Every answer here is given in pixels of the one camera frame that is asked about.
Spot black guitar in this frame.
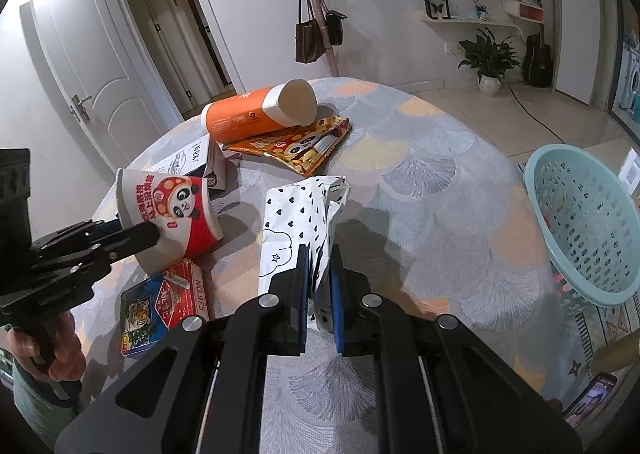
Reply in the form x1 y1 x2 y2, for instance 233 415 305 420
522 28 553 88

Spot potted green plant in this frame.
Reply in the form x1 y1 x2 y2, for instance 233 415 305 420
458 28 520 98

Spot grey patterned tablecloth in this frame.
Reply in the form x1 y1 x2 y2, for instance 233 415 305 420
74 76 597 454

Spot orange panda snack bag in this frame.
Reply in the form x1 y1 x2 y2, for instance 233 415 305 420
224 115 352 178

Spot person's left hand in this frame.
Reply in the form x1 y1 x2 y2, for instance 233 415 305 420
6 311 87 382

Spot white interior door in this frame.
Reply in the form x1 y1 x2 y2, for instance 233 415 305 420
30 0 162 170

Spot white paper carton box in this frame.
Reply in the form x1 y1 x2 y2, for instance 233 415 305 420
146 135 227 192

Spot pink coat stand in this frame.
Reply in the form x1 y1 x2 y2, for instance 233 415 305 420
310 0 340 77

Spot light blue plastic laundry basket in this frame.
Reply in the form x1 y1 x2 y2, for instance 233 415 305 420
522 143 640 309

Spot smartphone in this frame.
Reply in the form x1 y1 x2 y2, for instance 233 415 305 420
563 373 617 428

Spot black floor cable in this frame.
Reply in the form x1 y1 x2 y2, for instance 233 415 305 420
506 80 566 146

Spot red white wall box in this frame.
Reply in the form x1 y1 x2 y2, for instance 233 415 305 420
502 0 544 24

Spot white washing machine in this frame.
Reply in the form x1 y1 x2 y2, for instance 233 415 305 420
614 30 639 111

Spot white refrigerator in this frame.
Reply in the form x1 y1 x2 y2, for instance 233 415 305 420
554 0 601 104

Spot brown handbag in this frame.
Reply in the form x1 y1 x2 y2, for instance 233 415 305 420
295 0 324 64

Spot framed butterfly picture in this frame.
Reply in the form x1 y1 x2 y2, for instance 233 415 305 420
424 0 451 20

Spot white wall shelf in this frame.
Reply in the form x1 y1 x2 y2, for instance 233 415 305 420
416 11 522 33

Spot panda paper cup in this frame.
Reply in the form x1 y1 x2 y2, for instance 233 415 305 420
115 169 224 275

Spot black small handbag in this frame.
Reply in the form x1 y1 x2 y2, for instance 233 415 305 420
326 10 347 46

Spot red tiger card box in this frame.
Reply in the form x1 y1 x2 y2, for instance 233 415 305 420
119 259 209 358

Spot white heart-pattern bag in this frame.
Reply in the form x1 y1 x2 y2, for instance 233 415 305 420
257 176 350 333

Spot gold metal thermos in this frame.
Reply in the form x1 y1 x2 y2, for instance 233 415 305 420
591 330 640 375

